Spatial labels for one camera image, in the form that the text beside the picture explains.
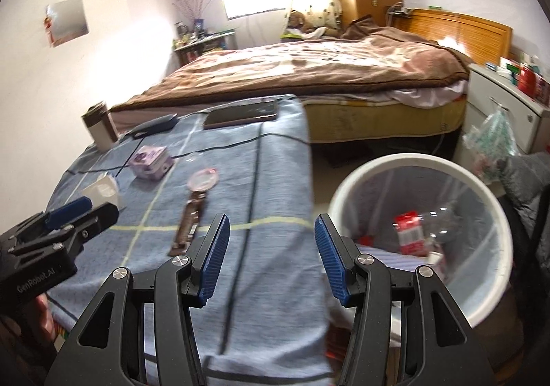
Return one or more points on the brown teddy bear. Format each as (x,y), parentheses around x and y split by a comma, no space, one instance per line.
(300,22)

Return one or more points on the white power strip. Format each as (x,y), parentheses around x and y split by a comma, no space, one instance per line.
(399,9)

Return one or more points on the brown white tumbler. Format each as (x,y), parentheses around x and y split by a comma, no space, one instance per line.
(101,128)

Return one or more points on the black oblong case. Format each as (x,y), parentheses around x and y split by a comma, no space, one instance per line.
(154,126)

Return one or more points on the clear plastic bottle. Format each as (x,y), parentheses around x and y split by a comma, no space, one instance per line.
(408,231)

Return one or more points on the dark grey jacket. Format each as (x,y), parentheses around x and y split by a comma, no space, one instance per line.
(528,184)

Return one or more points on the wooden headboard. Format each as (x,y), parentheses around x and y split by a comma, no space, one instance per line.
(464,31)

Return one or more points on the person's left hand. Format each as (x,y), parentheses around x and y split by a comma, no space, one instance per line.
(45,317)

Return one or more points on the pink round cup lid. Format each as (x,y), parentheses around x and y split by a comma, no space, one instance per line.
(204,179)

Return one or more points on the dark tablet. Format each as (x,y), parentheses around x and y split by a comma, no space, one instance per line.
(240,114)

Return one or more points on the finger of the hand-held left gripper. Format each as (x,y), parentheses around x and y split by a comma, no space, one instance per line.
(94,220)
(68,209)

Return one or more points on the silver wall sheet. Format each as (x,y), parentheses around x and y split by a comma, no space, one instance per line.
(68,20)

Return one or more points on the green printed plastic bag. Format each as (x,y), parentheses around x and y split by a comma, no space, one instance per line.
(492,145)

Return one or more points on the blue plaid blanket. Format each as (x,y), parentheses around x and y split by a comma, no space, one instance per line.
(266,179)

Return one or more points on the bed with brown blanket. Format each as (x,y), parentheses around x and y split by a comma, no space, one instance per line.
(300,67)

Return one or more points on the brown snack wrapper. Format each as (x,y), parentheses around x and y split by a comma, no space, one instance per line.
(189,222)

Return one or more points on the small purple box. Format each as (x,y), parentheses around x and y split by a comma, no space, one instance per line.
(150,162)

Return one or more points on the white trash bin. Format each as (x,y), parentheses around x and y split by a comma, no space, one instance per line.
(490,282)

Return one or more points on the white nightstand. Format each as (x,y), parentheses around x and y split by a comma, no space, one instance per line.
(502,106)

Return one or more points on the cluttered small desk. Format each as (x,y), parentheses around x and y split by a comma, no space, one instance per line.
(202,44)

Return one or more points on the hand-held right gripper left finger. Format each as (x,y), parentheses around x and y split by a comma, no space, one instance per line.
(215,257)

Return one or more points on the dried branch decoration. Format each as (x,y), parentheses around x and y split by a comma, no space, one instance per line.
(193,7)

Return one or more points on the yellow bed mattress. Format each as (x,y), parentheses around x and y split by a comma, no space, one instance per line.
(378,119)

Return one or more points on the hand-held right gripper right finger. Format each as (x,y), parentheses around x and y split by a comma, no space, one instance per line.
(331,261)

